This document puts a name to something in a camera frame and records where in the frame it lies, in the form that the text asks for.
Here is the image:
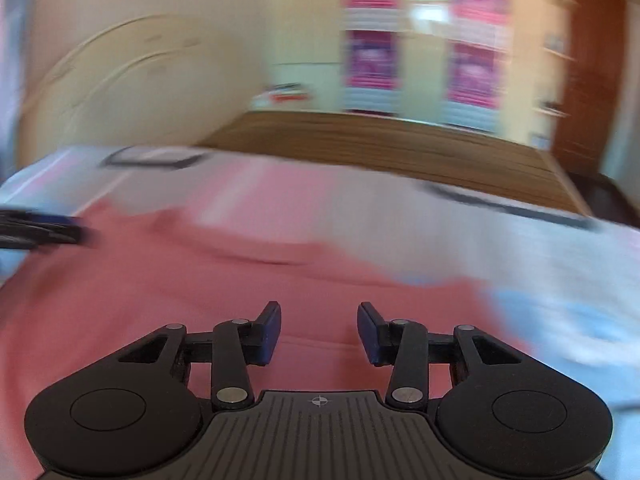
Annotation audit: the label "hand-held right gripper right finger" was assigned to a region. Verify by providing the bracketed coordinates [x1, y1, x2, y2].
[357, 301, 524, 407]

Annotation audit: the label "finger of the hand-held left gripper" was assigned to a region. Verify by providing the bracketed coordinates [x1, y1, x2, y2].
[0, 207, 99, 252]

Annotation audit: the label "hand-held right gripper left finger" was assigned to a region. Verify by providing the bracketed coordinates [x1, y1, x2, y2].
[115, 301, 282, 409]

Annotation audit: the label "pink sweater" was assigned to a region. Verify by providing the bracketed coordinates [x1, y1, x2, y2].
[0, 200, 508, 480]

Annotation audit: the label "cream round headboard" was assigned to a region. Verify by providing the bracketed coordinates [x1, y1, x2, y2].
[17, 14, 243, 163]

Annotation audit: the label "brown wooden bed board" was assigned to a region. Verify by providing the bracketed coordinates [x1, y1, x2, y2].
[197, 110, 597, 217]

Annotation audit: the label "patterned bed sheet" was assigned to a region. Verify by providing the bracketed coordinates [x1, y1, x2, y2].
[0, 144, 640, 413]

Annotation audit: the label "stack of books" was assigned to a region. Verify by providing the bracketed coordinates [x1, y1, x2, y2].
[249, 81, 322, 111]

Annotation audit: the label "wooden chair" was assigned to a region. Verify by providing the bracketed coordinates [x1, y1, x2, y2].
[570, 172, 633, 222]

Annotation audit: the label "cream wardrobe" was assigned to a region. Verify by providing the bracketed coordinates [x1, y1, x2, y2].
[265, 0, 576, 148]

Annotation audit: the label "cream corner shelves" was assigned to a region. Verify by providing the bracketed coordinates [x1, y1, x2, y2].
[532, 0, 578, 153]

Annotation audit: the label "brown wooden door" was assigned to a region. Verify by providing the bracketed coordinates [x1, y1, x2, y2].
[550, 0, 629, 177]

